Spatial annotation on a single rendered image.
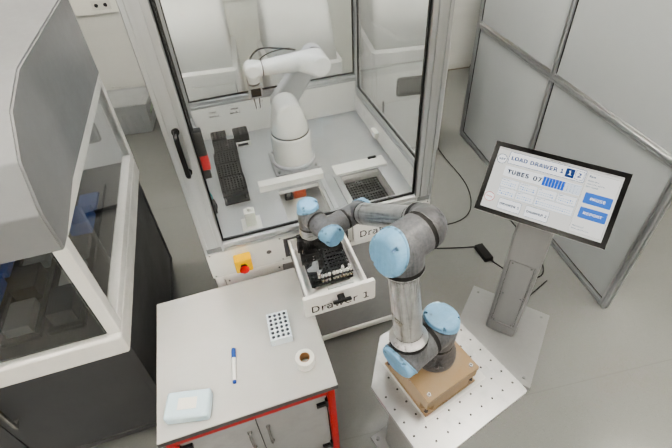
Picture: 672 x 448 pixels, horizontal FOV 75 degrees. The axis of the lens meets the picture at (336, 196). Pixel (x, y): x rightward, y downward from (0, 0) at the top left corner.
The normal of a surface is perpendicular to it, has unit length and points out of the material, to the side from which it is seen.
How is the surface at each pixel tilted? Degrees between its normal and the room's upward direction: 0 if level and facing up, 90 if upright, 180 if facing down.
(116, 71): 90
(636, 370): 0
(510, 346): 3
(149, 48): 90
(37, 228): 90
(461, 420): 0
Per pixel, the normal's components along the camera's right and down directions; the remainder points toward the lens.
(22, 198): 0.27, 0.29
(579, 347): -0.04, -0.76
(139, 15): 0.30, 0.61
